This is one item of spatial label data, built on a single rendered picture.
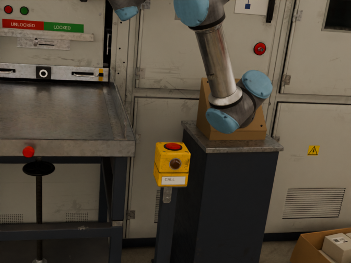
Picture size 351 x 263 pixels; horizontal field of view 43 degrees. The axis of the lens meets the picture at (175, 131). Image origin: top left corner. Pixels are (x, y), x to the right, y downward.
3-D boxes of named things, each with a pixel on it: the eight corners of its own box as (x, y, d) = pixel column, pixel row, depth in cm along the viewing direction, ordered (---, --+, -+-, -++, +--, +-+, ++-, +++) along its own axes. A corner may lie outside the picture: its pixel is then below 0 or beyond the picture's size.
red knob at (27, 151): (34, 158, 126) (34, 148, 125) (22, 158, 126) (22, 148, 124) (35, 153, 130) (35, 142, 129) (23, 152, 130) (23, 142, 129)
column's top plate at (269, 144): (248, 124, 200) (249, 120, 200) (283, 151, 171) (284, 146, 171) (180, 124, 191) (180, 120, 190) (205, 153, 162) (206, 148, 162)
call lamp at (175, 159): (182, 171, 115) (183, 159, 114) (168, 171, 114) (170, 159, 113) (180, 169, 116) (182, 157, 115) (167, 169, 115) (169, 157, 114)
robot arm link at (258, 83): (266, 100, 168) (282, 82, 157) (245, 121, 162) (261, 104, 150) (242, 79, 170) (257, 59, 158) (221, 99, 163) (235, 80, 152)
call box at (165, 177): (187, 188, 118) (191, 152, 115) (158, 188, 117) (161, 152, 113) (180, 175, 126) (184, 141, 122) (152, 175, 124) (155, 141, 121)
